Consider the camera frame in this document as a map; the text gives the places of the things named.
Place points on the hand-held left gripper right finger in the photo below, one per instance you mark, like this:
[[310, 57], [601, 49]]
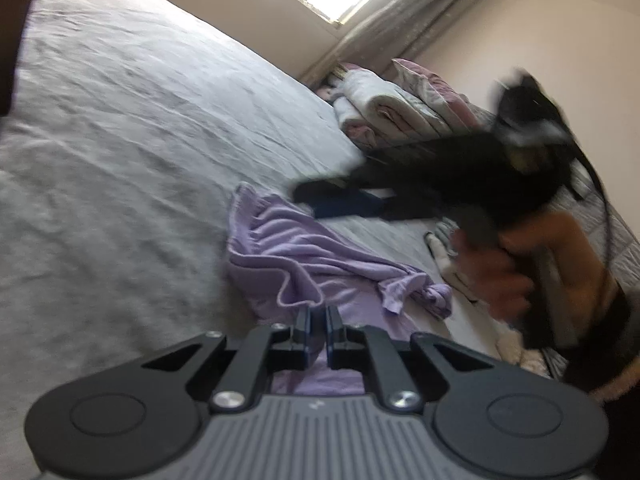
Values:
[[334, 334]]

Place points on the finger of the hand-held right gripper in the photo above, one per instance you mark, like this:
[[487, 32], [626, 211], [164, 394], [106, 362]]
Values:
[[350, 207], [325, 190]]

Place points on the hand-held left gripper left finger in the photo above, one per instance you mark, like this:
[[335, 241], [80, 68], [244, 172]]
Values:
[[306, 332]]

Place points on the person's right forearm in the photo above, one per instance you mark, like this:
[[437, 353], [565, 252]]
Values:
[[585, 260]]

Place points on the folded grey garment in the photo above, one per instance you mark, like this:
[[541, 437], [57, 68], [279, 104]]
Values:
[[445, 232]]

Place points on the white fluffy toy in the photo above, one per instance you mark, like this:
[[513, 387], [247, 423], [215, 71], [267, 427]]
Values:
[[520, 355]]

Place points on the person's right hand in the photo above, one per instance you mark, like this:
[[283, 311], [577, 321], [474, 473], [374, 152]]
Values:
[[495, 280]]

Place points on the bed with grey sheet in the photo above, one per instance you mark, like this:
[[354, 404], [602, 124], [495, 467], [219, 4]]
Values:
[[125, 160]]

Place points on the patterned grey curtain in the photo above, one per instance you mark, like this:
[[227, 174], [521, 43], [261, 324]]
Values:
[[400, 20]]

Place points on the folded grey pink comforter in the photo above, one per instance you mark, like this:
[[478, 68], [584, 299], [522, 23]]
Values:
[[365, 105]]

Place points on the purple shirt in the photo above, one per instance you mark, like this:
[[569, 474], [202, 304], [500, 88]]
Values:
[[300, 250]]

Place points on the folded white garment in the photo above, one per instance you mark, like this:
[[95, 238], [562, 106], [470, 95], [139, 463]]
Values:
[[447, 265]]

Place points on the person's dark clothing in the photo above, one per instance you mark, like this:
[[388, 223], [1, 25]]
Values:
[[610, 350]]

